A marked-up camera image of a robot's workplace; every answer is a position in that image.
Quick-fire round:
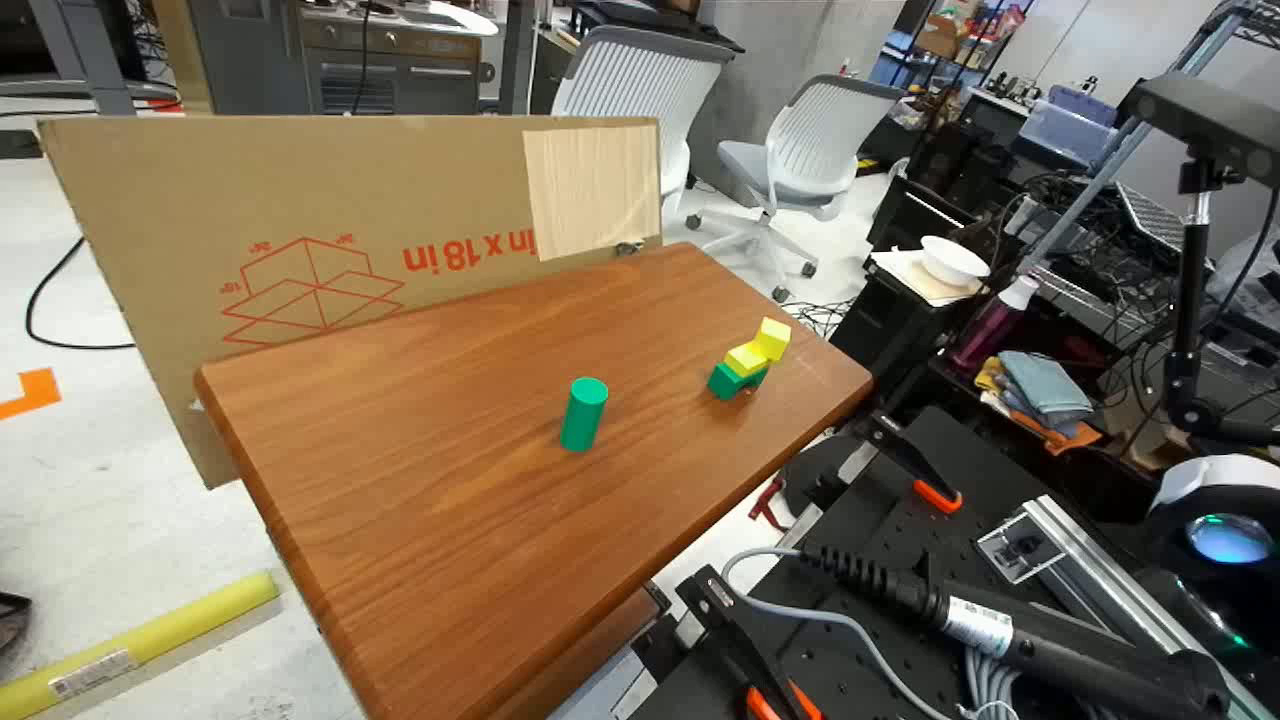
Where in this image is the flat green rectangular block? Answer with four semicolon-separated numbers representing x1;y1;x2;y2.
703;357;773;404

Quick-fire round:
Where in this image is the green cylinder block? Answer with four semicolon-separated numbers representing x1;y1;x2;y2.
556;371;618;462

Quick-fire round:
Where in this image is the black corrugated cable conduit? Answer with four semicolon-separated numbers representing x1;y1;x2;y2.
784;541;1231;720

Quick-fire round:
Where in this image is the grey cable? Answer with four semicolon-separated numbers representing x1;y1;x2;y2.
718;541;968;720

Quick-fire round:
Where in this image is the black stereo camera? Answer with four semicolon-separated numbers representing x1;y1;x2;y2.
1116;70;1280;194

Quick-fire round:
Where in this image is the small yellow square block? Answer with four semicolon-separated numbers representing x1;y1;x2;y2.
754;315;795;365

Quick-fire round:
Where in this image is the pink spray bottle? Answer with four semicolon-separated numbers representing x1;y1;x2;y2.
947;271;1042;376

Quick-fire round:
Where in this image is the white mesh office chair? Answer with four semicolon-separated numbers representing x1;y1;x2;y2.
550;25;745;207

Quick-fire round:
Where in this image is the black camera stand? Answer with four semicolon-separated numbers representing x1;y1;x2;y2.
1156;157;1280;453

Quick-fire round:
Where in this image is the brown cardboard sheet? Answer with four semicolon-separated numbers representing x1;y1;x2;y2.
37;112;667;494

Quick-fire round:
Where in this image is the black floor cable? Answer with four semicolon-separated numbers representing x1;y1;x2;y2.
20;236;141;357

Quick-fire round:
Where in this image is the aluminium profile rail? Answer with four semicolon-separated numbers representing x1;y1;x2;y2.
1022;494;1272;720

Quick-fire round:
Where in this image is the black clamp orange tip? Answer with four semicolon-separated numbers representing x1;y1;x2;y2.
675;563;834;720
865;413;968;522

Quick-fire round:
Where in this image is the white bowl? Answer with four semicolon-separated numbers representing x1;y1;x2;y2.
918;234;997;290

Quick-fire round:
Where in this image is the long yellow rectangular block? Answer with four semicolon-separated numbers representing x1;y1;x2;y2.
722;335;779;380

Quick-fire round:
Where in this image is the grey office chair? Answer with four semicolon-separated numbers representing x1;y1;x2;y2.
686;71;911;303

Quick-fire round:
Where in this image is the yellow paper roll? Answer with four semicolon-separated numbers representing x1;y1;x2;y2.
0;569;285;720

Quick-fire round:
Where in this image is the white fiducial marker tag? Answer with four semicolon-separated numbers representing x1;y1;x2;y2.
976;518;1071;590

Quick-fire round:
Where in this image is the folded blue cloth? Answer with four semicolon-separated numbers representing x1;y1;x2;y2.
997;350;1102;429

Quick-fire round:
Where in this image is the dark metal cabinet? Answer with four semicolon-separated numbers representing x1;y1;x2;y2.
292;0;501;121

